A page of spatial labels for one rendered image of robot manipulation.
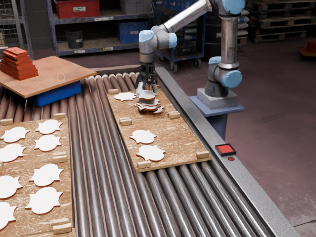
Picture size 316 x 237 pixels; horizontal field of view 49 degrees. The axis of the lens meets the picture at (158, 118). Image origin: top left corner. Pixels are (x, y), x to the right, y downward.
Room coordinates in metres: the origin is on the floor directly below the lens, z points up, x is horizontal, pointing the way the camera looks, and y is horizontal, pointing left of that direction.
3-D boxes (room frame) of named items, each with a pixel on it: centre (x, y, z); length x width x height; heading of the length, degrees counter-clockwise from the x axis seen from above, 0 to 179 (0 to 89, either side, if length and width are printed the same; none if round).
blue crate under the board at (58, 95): (2.02, 0.70, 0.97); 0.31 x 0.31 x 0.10; 47
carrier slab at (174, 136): (1.43, -0.02, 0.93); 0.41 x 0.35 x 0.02; 16
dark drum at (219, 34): (5.61, -0.91, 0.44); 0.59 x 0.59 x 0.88
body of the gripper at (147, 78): (1.72, 0.05, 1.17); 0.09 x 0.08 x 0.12; 27
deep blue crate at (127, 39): (6.12, 0.46, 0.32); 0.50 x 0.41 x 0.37; 106
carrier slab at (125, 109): (1.82, 0.10, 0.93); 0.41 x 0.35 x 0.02; 15
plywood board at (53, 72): (2.07, 0.75, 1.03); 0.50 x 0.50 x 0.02; 47
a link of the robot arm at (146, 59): (1.73, 0.06, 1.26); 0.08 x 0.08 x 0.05
